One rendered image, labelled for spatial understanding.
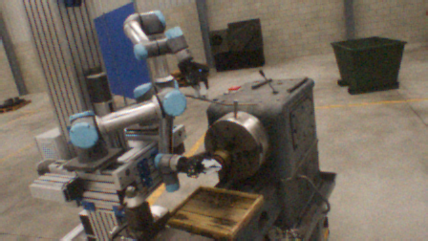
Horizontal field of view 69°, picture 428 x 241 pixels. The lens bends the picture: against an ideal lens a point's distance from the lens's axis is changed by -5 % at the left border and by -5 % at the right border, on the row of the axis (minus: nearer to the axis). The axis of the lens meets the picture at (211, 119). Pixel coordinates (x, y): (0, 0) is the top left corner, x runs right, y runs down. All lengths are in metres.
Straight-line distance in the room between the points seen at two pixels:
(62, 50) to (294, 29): 10.19
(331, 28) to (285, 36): 1.55
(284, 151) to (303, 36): 10.01
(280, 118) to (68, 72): 1.10
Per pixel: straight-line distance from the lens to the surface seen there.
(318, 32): 11.53
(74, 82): 1.81
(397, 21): 11.79
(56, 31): 1.82
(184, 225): 1.45
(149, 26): 1.92
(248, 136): 1.50
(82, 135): 1.46
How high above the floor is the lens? 1.69
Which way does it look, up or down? 17 degrees down
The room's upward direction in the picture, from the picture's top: 11 degrees counter-clockwise
